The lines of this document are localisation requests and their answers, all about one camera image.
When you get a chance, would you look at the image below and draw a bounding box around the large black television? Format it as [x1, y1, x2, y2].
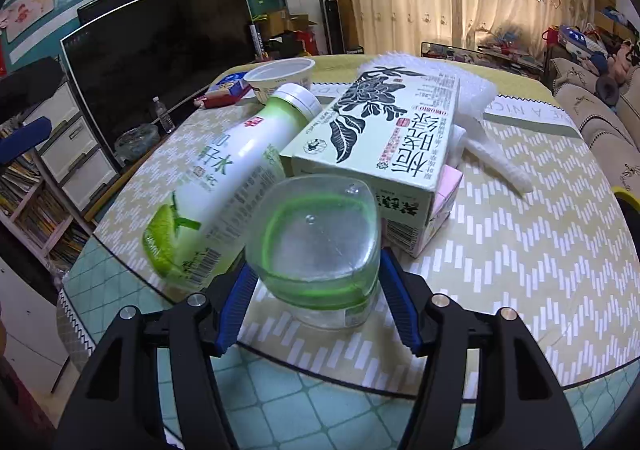
[61, 0, 255, 157]

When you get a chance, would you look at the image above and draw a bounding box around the clear water bottle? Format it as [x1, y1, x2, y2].
[153, 96, 176, 135]

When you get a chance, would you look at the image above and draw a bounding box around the glass low table with clutter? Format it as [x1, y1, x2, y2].
[420, 41, 544, 79]

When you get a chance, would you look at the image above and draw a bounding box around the white foam mesh sheet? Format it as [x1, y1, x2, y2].
[358, 52, 534, 194]

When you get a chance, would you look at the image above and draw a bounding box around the glass ashtray bowl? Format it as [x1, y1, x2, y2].
[115, 124, 160, 164]

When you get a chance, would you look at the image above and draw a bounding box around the green white drink bottle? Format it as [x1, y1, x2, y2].
[141, 84, 322, 292]

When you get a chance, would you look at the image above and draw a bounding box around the green tea carton box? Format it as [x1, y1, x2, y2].
[280, 67, 460, 229]

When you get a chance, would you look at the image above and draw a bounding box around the yellow rimmed black trash bin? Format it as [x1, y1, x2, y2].
[612, 187, 640, 255]

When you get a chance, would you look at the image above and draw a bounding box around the beige sofa with covers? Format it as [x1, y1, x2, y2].
[548, 58, 639, 195]

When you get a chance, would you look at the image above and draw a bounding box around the black tower fan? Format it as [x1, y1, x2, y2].
[319, 0, 346, 54]

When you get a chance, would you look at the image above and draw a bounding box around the clear plastic cup container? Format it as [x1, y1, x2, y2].
[244, 173, 382, 329]

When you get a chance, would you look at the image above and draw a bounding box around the red tissue tray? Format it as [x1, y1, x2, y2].
[194, 84, 250, 110]

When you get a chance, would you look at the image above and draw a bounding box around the white instant noodle bowl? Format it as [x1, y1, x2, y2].
[244, 58, 316, 104]

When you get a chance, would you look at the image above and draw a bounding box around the blue tissue pack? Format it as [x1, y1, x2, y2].
[207, 72, 250, 98]

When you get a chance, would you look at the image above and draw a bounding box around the patterned green yellow tablecloth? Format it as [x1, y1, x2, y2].
[58, 70, 639, 449]

